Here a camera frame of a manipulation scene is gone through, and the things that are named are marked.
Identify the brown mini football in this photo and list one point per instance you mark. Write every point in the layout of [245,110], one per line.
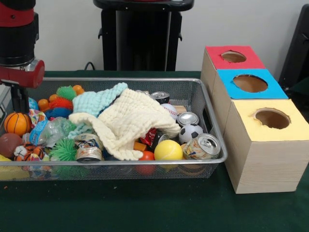
[9,145]

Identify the cream knitted cloth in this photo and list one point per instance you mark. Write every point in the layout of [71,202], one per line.
[130,116]

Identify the yellow tennis ball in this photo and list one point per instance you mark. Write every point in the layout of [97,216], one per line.
[168,150]

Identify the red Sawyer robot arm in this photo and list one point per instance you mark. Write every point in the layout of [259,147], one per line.
[17,31]

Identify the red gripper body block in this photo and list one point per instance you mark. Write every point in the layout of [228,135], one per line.
[24,76]

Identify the dark green tablecloth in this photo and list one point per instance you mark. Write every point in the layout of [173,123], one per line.
[301,89]
[144,205]

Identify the silver drink can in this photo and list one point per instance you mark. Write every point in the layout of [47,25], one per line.
[187,118]

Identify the orange mini basketball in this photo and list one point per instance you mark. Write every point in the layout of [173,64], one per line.
[17,123]

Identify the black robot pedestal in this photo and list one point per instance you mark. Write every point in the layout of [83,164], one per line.
[140,43]

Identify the printed drink can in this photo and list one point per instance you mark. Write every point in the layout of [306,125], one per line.
[202,146]

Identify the black and white soccer ball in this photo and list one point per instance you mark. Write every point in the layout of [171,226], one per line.
[190,133]

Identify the black upright panel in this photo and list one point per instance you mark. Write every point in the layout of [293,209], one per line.
[297,48]

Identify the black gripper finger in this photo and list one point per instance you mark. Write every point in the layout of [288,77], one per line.
[15,97]
[24,99]

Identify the shallow mesh bin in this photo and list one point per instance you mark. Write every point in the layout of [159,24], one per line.
[108,171]

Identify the wooden box with three holes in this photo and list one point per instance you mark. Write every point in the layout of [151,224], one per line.
[265,164]

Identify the light blue knitted cloth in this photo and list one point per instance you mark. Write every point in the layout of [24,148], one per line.
[91,102]

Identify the blue green globe ball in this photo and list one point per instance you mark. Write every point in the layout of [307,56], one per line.
[33,104]

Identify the small red ball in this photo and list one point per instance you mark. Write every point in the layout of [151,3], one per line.
[147,155]

